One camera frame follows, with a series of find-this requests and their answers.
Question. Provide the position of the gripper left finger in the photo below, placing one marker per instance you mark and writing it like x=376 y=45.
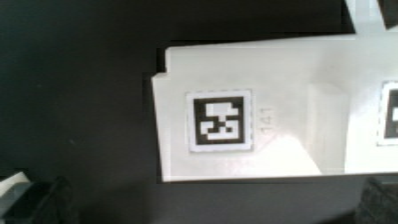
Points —
x=35 y=202

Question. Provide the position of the white front fence rail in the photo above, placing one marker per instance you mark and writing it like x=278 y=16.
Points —
x=364 y=11

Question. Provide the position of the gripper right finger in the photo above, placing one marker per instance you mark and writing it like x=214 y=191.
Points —
x=376 y=208

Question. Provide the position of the white door panel with handle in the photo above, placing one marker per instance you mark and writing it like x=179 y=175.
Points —
x=277 y=108

